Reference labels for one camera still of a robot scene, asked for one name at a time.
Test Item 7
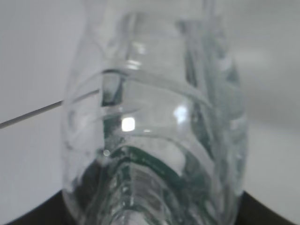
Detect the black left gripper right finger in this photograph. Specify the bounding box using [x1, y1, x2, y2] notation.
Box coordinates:
[234, 191, 299, 225]

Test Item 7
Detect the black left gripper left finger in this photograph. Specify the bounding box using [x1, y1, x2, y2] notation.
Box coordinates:
[11, 191, 75, 225]

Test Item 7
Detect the clear green-label water bottle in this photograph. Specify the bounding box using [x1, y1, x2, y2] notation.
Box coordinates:
[61, 0, 248, 225]

